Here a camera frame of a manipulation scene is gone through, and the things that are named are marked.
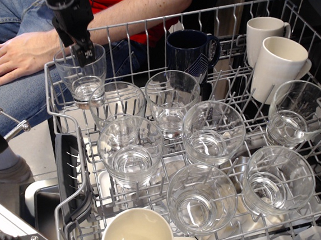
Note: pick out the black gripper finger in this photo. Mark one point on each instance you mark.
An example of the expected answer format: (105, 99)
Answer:
(84, 53)

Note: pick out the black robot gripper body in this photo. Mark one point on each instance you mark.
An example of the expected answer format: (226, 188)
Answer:
(71, 19)

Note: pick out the clear glass cup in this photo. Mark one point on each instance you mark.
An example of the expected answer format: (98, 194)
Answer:
(212, 133)
(276, 181)
(130, 148)
(294, 114)
(170, 94)
(81, 81)
(201, 199)

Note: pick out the person's bare forearm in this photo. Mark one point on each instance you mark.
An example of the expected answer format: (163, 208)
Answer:
(130, 17)

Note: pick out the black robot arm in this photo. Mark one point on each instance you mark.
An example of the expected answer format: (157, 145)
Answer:
(71, 19)

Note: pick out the clear glass cup second row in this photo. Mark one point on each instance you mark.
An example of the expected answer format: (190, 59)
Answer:
(114, 100)

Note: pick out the person's bare hand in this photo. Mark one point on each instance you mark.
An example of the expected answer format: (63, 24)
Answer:
(27, 54)

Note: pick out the dark blue ceramic mug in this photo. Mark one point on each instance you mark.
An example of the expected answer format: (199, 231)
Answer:
(193, 52)

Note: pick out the grey shoe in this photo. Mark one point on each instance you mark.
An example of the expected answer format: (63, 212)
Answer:
(18, 173)

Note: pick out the white mug rear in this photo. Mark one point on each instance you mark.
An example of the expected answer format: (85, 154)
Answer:
(259, 28)

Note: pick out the cream mug bottom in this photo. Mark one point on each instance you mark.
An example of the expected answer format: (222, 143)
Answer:
(140, 224)

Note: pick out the white mug front tilted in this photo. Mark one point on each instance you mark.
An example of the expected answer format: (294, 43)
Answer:
(279, 60)

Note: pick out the dark grey rack handle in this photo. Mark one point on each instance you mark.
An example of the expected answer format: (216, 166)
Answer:
(66, 156)

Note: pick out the grey wire dishwasher rack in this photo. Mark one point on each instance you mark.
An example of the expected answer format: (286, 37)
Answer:
(229, 81)

